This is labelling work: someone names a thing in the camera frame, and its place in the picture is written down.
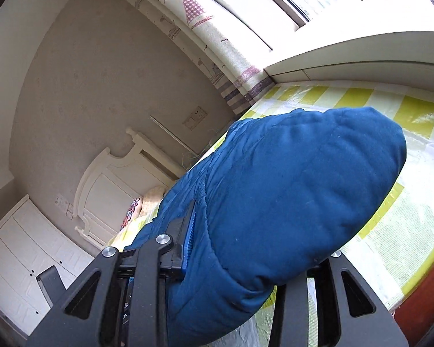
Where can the yellow checked bed sheet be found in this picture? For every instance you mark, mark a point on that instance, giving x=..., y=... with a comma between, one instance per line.
x=419, y=173

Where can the white wooden headboard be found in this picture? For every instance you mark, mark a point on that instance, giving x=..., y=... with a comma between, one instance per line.
x=108, y=191

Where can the beige pillow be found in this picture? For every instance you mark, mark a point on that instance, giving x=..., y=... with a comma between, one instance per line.
x=152, y=200

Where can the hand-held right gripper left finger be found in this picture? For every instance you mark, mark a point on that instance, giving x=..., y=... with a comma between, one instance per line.
x=188, y=240

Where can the white window ledge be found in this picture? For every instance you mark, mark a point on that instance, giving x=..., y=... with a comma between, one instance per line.
x=365, y=58

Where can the printed white curtain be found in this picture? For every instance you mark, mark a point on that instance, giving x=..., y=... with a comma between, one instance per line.
x=217, y=43

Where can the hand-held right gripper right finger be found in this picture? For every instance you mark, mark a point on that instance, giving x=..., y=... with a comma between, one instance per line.
x=293, y=311

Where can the wall socket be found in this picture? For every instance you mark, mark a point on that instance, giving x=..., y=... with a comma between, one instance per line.
x=195, y=117

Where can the blue down jacket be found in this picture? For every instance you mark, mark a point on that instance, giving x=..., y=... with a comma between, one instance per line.
x=293, y=188

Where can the thin metal rod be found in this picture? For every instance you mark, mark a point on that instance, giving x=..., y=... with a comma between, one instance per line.
x=173, y=133

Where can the white wardrobe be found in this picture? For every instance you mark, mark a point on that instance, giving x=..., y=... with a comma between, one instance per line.
x=21, y=253

